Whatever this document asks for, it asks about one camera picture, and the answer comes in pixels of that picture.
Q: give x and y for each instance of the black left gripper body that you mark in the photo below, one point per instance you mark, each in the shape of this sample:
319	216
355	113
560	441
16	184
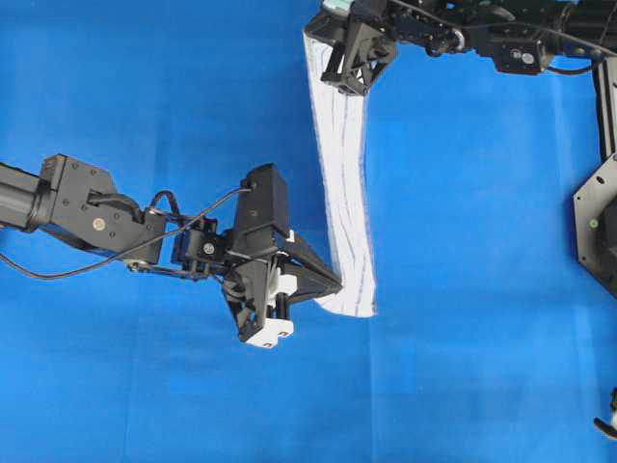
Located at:
253	284

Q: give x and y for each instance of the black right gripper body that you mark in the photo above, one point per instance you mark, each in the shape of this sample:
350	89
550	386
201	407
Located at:
367	50

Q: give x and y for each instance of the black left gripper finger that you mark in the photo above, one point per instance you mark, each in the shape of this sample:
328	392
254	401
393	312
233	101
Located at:
308	289
298	249

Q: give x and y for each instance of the white blue-striped towel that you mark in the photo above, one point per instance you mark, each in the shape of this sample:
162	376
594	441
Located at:
339	124

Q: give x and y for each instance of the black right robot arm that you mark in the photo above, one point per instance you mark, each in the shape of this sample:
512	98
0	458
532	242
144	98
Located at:
521	37

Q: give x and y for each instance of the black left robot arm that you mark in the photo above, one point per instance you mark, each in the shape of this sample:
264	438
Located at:
79	204

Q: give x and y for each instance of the blue table cloth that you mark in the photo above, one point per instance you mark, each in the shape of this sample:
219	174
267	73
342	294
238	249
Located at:
490	342

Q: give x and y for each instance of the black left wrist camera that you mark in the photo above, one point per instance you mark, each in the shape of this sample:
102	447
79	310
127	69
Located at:
265	204

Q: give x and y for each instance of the black aluminium table rail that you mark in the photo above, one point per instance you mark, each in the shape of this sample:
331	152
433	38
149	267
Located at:
605	86

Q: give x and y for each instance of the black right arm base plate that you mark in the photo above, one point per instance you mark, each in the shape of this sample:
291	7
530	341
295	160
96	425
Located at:
595	216

